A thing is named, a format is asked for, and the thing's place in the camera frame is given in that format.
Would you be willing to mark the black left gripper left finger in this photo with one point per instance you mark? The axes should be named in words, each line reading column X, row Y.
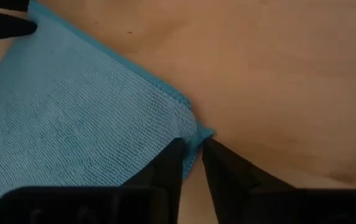
column 119, row 202

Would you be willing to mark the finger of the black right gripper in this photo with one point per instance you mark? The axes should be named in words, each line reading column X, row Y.
column 3, row 26
column 0, row 3

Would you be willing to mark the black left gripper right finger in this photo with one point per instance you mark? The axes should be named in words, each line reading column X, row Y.
column 259, row 202

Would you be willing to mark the blue microfiber towel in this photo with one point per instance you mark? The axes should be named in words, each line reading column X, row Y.
column 72, row 109

